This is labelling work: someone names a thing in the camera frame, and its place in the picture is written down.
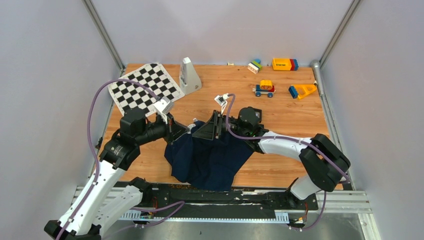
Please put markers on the navy blue garment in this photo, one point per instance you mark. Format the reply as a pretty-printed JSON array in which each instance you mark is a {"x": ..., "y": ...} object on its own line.
[{"x": 207, "y": 164}]

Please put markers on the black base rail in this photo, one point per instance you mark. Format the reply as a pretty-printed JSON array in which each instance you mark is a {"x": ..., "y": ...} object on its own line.
[{"x": 238, "y": 203}]

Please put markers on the grey metal pipe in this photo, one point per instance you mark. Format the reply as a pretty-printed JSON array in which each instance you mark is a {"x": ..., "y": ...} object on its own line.
[{"x": 316, "y": 68}]

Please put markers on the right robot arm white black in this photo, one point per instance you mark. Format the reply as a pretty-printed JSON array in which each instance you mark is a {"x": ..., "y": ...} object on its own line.
[{"x": 323, "y": 161}]

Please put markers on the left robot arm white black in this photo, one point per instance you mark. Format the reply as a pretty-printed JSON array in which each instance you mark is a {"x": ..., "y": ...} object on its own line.
[{"x": 89, "y": 218}]

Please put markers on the toy car with yellow top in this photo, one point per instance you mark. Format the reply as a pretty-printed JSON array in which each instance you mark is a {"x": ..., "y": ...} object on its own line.
[{"x": 265, "y": 87}]

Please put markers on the checkerboard calibration mat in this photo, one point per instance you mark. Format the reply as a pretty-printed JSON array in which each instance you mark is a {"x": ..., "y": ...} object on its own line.
[{"x": 153, "y": 76}]

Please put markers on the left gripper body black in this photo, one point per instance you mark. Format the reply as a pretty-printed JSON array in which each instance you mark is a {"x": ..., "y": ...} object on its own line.
[{"x": 167, "y": 129}]

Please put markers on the white green blue brick stack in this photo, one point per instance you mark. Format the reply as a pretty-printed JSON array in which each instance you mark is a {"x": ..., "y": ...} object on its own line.
[{"x": 255, "y": 66}]

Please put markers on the orange blue toy ramp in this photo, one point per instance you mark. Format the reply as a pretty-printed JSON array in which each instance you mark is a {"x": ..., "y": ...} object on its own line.
[{"x": 300, "y": 91}]

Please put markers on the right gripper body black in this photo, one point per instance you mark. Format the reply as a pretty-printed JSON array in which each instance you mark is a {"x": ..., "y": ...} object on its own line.
[{"x": 220, "y": 126}]

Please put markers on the yellow red blue brick box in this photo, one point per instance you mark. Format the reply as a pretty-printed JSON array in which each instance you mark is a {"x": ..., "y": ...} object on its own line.
[{"x": 285, "y": 64}]

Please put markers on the white metronome-shaped object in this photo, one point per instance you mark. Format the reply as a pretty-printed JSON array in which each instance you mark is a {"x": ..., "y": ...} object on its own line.
[{"x": 189, "y": 80}]

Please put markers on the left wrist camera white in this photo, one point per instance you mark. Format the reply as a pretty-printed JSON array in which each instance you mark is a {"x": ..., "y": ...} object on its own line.
[{"x": 163, "y": 106}]

